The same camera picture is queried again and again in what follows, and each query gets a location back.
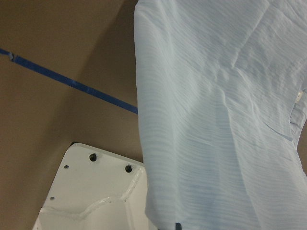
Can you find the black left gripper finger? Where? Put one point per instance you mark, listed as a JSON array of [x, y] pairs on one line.
[[178, 226]]

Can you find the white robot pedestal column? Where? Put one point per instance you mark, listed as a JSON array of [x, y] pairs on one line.
[[95, 189]]

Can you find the light blue button-up shirt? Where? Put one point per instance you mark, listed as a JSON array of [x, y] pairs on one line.
[[222, 100]]

